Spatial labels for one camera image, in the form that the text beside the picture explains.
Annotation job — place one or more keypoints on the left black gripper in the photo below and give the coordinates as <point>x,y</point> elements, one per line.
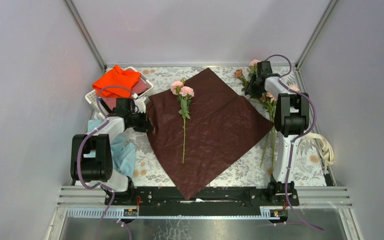
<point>146,126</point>

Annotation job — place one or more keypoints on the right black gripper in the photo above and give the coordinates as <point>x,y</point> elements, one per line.
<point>250,90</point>

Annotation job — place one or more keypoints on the peach fake flower stem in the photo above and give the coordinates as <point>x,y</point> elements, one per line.
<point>268,101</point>

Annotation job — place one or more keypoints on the pink fake flower bunch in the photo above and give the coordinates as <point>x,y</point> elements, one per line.
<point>252,67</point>

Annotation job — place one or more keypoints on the dried brown fake flower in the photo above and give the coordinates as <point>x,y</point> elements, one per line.
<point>241,77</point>

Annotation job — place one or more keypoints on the dark red wrapping paper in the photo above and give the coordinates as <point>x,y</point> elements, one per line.
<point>222,127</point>

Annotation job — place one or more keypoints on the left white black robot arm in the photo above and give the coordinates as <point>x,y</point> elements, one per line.
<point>91,157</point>

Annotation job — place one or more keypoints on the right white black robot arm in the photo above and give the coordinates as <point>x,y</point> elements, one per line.
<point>289,113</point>

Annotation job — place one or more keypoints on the light blue cloth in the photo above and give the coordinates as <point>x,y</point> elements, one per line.
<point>123,154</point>

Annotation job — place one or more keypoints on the orange folded cloth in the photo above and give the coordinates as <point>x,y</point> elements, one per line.
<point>117,74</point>

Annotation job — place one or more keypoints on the white plastic basket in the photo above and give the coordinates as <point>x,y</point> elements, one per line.
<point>101,110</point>

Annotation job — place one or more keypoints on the cream ribbon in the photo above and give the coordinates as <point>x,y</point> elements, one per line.
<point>325,149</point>

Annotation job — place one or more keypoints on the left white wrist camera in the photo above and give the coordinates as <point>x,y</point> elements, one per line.
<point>140,104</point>

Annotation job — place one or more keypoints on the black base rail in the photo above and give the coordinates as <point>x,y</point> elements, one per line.
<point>152,201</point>

